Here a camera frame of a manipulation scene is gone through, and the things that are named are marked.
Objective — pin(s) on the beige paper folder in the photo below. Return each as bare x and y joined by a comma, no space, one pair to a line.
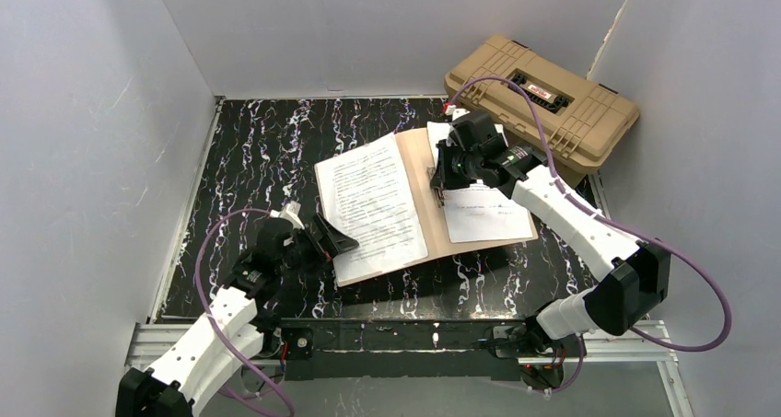
418,154

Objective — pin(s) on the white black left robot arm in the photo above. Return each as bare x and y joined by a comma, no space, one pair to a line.
235,322

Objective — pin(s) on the printed white paper sheet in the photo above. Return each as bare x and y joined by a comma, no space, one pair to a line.
365,193

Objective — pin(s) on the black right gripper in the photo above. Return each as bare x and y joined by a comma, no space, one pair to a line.
444,174

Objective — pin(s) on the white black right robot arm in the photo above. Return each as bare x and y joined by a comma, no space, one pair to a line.
632,275

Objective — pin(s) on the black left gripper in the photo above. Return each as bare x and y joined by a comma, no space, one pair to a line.
317,240

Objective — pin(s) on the silver folder clip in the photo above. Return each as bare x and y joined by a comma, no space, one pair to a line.
436,186

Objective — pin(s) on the tan plastic toolbox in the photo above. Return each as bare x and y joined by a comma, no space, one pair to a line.
539,101

